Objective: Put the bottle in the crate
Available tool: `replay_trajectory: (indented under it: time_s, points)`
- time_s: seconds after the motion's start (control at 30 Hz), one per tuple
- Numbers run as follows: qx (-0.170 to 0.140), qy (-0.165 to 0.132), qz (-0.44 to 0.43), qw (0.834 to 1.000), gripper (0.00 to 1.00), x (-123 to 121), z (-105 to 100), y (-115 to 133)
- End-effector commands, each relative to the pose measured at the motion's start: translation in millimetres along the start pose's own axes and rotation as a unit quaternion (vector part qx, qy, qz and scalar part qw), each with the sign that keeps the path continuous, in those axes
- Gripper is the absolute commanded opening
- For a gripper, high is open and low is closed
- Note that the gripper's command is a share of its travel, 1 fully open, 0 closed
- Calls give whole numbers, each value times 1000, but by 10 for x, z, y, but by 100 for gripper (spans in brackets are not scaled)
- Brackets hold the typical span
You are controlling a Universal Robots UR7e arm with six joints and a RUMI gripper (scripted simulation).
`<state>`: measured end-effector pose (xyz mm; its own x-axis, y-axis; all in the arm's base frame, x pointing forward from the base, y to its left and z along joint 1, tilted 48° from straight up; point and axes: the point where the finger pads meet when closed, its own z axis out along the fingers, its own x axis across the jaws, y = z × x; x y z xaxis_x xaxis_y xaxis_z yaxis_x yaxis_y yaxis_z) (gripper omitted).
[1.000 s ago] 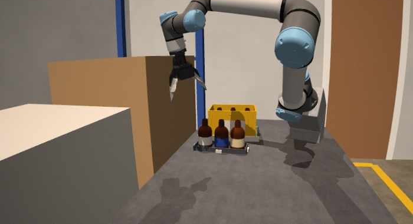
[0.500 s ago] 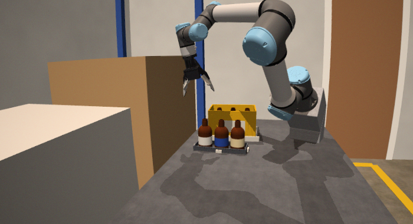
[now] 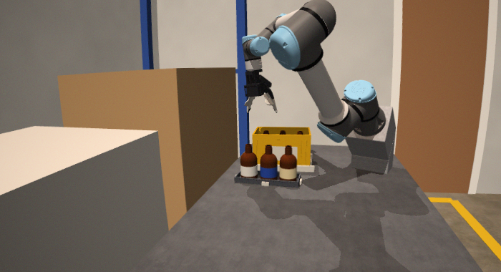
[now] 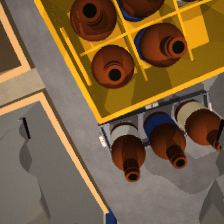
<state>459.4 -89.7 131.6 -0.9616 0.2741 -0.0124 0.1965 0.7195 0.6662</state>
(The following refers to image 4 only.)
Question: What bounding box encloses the grey rectangular tray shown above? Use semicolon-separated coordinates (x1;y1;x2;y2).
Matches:
98;90;210;157

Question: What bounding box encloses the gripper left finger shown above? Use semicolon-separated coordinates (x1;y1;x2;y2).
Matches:
0;117;50;224

